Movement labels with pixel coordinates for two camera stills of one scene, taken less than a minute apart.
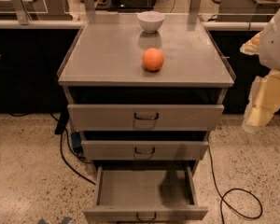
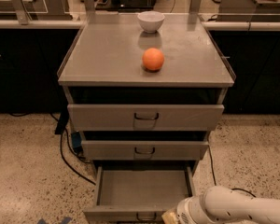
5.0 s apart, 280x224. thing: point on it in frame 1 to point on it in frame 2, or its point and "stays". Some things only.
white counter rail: [77, 24] stays
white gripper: [276, 44] to [187, 211]
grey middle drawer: [144, 150] stays
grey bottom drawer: [144, 194] stays
